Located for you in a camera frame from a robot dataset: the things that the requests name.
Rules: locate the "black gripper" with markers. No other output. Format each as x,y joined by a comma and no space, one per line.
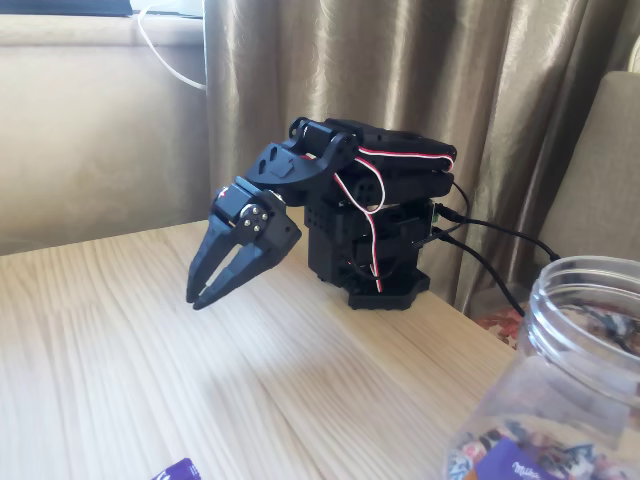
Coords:
239,221

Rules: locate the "purple milka candy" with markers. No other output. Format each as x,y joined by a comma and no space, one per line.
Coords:
505,457
177,471

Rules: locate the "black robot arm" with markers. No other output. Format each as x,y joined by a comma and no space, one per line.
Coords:
400,185

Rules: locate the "clear plastic jar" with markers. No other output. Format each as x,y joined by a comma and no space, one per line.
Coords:
535,325

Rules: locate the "patterned red rug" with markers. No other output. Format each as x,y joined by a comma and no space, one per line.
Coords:
502,325

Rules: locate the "beige upholstered chair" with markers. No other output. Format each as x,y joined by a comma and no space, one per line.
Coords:
610,175

